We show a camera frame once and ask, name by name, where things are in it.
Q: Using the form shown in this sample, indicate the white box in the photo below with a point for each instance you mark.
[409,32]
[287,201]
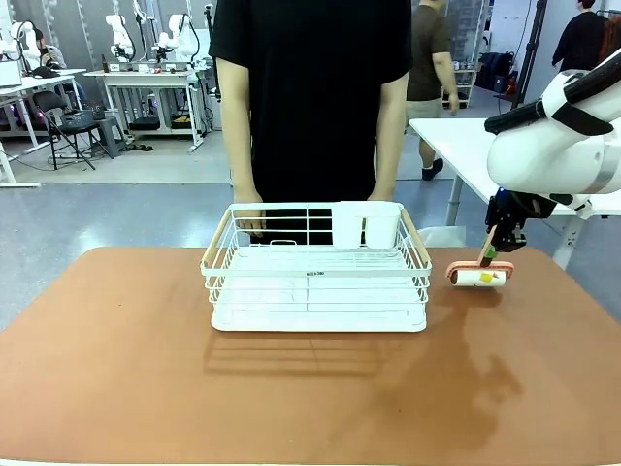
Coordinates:
[9,74]

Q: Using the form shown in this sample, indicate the white plastic utensil holder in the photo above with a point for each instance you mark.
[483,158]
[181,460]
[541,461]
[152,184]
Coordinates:
[347,228]

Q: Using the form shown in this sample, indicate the walking person brown shirt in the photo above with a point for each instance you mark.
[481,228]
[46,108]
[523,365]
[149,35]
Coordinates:
[429,58]

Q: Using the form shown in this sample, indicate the seated person in grey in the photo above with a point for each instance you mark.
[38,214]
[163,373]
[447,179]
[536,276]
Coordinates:
[51,53]

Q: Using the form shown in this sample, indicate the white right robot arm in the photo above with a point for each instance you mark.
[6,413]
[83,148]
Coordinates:
[543,160]

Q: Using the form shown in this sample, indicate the black folding chair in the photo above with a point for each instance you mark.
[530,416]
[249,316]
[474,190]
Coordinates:
[53,104]

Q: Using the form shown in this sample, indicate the person's left forearm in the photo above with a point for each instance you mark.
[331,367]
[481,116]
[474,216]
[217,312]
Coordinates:
[390,131]

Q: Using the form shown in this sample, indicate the person's right forearm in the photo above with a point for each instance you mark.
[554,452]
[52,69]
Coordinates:
[238,126]

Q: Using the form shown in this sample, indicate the white side table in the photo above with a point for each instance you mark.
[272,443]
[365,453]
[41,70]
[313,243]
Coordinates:
[461,145]

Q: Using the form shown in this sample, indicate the black tripod stand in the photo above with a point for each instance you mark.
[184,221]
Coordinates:
[531,53]

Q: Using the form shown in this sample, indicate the black pole stand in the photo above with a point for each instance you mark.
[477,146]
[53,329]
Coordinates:
[212,48]

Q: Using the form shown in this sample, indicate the clothes rack with jackets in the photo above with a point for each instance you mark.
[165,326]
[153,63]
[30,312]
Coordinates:
[612,36]

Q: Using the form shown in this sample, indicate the white office desk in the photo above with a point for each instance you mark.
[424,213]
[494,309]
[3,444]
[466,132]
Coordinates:
[29,82]

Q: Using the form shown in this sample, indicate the person's torso black t-shirt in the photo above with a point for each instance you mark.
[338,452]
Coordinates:
[310,97]

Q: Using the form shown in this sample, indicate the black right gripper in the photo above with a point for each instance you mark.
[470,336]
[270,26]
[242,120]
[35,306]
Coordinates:
[507,211]

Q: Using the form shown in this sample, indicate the dark blue bags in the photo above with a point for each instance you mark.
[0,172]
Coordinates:
[495,70]

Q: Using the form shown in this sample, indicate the brown glass bottle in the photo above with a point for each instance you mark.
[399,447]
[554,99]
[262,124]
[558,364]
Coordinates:
[103,64]

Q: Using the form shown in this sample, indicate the white workbench with labels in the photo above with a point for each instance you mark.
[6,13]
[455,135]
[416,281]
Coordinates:
[145,75]

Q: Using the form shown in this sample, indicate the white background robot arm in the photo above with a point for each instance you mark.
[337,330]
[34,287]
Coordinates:
[119,36]
[177,39]
[22,41]

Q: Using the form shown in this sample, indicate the metal storage shelf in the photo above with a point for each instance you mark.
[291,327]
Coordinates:
[468,48]

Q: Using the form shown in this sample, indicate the grey plastic stool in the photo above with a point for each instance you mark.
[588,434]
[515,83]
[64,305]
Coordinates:
[110,133]

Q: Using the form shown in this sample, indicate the standing person black sweater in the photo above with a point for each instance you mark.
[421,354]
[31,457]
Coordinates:
[579,39]

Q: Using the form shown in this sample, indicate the person's right hand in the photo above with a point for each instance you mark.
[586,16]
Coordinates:
[250,199]

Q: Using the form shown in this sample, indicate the person's left hand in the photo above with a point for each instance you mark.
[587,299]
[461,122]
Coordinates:
[381,196]

